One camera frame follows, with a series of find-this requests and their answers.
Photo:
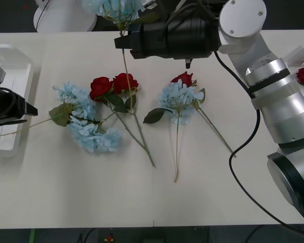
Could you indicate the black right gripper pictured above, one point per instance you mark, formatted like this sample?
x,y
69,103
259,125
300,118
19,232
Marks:
x,y
149,40

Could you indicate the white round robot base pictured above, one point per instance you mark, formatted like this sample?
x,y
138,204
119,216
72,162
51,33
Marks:
x,y
66,17

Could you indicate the silver and black right arm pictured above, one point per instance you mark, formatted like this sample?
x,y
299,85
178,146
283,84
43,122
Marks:
x,y
281,106

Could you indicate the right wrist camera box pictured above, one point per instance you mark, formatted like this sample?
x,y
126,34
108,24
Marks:
x,y
150,2

